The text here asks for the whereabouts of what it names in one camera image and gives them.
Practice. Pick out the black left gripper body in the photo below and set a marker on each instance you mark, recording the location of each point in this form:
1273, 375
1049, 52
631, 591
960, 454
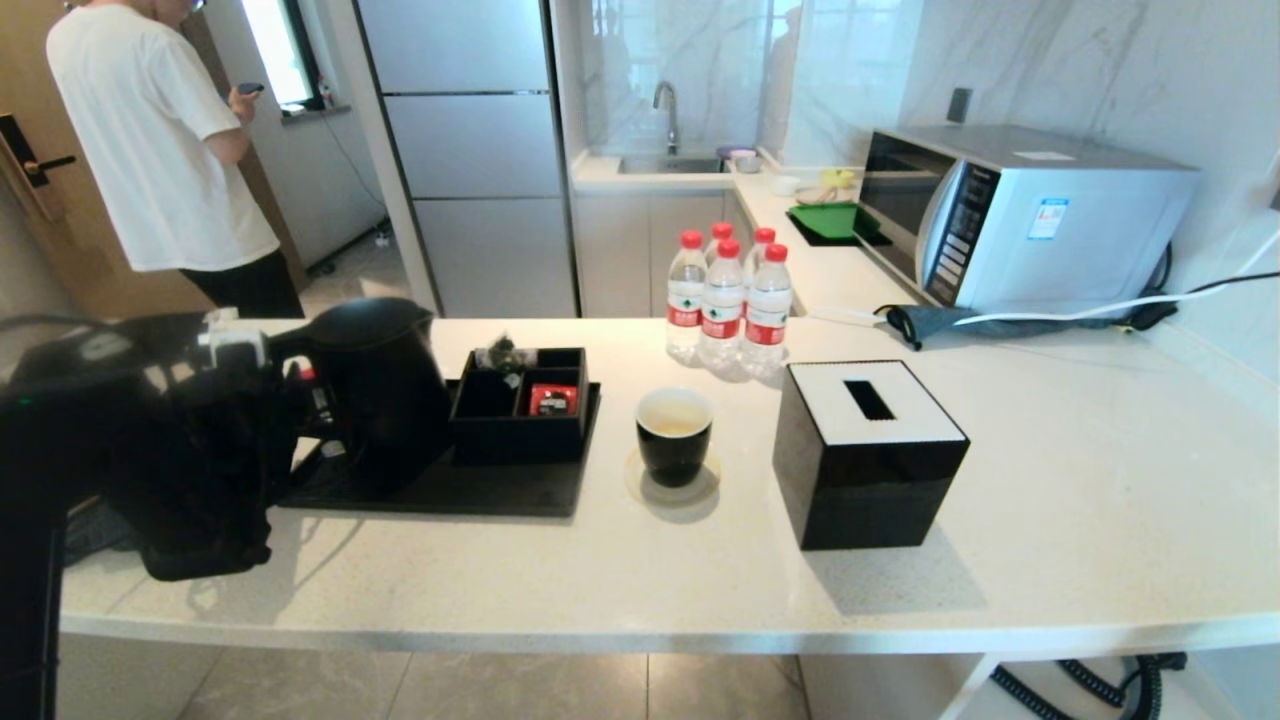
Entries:
245, 425

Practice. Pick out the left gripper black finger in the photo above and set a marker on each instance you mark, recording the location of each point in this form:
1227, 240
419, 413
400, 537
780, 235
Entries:
320, 428
298, 380

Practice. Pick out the black electric kettle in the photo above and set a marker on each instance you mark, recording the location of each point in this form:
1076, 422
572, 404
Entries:
385, 390

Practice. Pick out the person's right forearm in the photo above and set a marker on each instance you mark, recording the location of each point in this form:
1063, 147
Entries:
228, 145

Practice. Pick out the person's right hand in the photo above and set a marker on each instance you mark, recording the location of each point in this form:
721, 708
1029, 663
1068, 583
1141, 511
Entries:
243, 105

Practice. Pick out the black bag white tag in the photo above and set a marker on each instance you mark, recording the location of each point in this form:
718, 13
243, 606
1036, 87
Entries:
170, 325

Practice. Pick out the black rectangular serving tray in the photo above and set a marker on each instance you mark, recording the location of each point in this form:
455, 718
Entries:
480, 492

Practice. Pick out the black compartment organizer box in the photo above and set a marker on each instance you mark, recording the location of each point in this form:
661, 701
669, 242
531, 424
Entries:
520, 442

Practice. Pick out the brown wooden door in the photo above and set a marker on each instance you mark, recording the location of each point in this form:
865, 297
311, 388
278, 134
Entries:
30, 250

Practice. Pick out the white refrigerator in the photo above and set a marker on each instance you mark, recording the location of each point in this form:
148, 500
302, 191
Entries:
470, 150

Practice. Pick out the person in white T-shirt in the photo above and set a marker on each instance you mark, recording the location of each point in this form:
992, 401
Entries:
150, 130

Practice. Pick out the bright window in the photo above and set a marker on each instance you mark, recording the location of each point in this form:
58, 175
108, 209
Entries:
285, 50

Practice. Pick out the white kitchen base cabinet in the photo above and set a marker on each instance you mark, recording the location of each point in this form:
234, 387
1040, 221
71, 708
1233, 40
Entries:
625, 255

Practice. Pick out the black cup white inside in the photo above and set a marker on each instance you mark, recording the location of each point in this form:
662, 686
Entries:
674, 455

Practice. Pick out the red-capped water bottle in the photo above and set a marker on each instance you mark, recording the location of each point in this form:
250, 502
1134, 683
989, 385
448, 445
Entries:
686, 300
721, 315
720, 231
767, 320
762, 236

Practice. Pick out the clear glass coaster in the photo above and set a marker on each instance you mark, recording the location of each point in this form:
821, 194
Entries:
703, 490

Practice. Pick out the steel kitchen sink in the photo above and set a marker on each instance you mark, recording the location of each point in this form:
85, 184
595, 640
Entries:
670, 164

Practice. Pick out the chrome sink faucet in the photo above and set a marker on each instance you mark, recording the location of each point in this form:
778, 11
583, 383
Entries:
671, 103

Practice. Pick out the purple bowl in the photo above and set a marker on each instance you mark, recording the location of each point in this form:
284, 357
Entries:
738, 152

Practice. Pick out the small white cup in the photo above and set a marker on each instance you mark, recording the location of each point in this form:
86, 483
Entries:
785, 184

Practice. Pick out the black cooktop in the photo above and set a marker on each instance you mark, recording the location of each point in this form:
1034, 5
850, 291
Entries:
815, 241

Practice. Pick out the green plastic tray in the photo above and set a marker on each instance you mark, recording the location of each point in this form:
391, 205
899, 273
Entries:
830, 220

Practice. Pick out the black tissue box white top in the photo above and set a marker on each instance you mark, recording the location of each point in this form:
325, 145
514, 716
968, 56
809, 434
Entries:
870, 490

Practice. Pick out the yellow kitchen item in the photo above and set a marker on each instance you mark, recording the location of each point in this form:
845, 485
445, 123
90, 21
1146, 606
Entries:
840, 178

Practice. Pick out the silver microwave oven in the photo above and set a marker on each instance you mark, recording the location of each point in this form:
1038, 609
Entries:
1070, 230

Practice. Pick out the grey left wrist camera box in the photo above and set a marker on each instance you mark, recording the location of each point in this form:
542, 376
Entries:
235, 350

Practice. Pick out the grey wall outlet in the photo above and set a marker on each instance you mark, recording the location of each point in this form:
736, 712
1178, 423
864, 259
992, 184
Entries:
959, 105

